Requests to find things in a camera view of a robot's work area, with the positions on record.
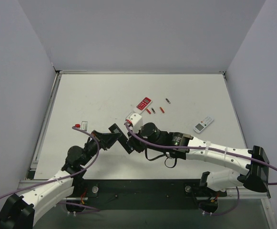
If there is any black remote control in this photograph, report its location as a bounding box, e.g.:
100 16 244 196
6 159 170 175
109 124 134 154

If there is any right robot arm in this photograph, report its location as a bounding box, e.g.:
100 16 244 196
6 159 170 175
125 123 269 193

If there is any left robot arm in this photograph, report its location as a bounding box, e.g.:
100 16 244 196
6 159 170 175
0 131 121 229

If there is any red and white remote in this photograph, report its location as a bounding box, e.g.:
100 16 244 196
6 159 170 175
133 97 153 115

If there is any white remote control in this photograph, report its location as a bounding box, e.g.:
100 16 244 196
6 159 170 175
193 116 214 133

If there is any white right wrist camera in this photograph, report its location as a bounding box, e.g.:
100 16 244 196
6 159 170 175
126 112 144 133

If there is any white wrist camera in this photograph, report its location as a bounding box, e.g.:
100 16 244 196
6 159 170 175
126 112 144 133
81 121 88 132

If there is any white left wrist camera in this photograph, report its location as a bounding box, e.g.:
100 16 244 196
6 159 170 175
81 121 88 132

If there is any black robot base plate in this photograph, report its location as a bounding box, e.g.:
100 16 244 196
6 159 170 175
66 179 227 210

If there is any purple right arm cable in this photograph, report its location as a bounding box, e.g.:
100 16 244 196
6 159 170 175
125 123 277 217

